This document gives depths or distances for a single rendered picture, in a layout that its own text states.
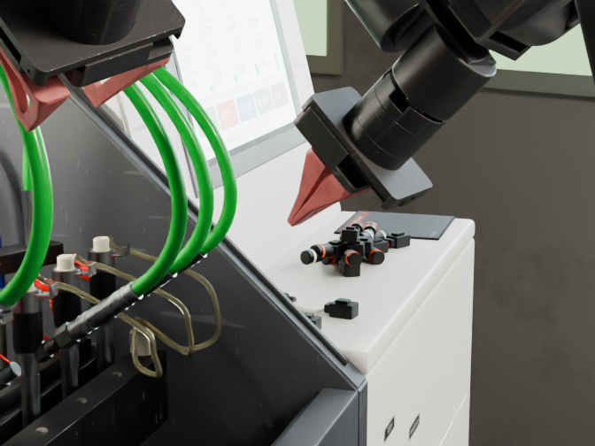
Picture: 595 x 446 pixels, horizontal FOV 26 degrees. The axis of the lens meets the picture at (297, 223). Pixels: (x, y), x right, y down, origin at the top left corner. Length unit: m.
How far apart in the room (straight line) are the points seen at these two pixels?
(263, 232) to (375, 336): 0.36
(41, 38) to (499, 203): 2.62
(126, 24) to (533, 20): 0.29
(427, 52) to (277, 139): 0.98
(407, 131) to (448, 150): 2.43
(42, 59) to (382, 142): 0.30
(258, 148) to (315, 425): 0.60
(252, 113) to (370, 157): 0.86
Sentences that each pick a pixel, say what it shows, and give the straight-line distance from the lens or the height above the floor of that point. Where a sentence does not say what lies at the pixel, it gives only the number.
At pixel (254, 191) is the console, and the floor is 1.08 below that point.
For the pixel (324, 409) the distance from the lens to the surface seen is 1.32.
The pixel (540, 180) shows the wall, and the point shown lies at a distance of 3.23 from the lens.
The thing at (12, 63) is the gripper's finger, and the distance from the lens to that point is 0.76.
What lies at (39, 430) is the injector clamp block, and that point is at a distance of 1.20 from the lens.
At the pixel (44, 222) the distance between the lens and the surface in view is 0.92.
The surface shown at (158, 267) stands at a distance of 1.14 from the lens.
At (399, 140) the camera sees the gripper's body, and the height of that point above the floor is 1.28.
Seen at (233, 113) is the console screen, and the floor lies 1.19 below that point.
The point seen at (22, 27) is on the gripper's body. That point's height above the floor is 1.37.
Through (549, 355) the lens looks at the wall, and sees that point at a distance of 3.32.
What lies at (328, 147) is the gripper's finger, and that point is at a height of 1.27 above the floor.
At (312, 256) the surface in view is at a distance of 1.69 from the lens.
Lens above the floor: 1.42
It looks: 13 degrees down
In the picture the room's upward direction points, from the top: straight up
